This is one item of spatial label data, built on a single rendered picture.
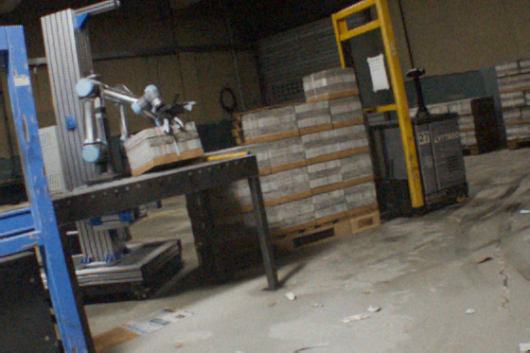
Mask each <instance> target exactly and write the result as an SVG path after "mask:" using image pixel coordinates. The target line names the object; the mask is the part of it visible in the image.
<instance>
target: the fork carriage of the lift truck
mask: <svg viewBox="0 0 530 353"><path fill-rule="evenodd" d="M371 181H375V192H376V199H377V203H378V207H377V208H378V209H379V210H380V212H384V211H388V210H394V211H396V213H397V214H404V215H406V214H408V213H410V208H409V197H408V191H407V186H406V180H405V177H374V180H371Z"/></svg>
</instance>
